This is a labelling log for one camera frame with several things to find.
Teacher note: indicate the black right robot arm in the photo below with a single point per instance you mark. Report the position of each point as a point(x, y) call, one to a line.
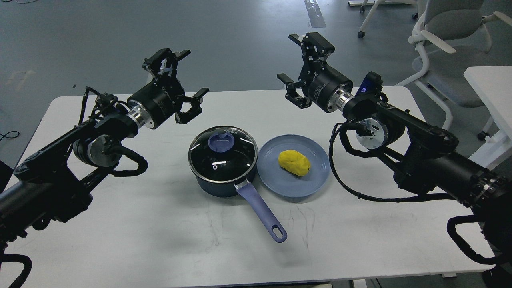
point(422, 157)

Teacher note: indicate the yellow potato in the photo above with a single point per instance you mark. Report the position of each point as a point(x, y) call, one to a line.
point(294, 162)

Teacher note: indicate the blue plate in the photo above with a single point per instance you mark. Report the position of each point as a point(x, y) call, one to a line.
point(283, 183)

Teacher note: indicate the glass lid purple knob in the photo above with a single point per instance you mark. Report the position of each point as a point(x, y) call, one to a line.
point(222, 154)

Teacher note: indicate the dark blue saucepan purple handle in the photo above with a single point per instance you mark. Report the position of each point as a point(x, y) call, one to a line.
point(245, 188)

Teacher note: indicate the white side table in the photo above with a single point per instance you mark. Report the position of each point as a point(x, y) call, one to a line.
point(493, 85)

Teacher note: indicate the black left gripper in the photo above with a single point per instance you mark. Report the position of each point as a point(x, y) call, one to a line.
point(155, 100)

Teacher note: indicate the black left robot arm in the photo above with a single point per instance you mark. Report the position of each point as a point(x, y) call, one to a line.
point(55, 183)

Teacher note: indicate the white grey office chair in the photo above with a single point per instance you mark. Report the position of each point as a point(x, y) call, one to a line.
point(439, 67)

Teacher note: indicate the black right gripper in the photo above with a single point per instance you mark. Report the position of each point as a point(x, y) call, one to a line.
point(327, 84)

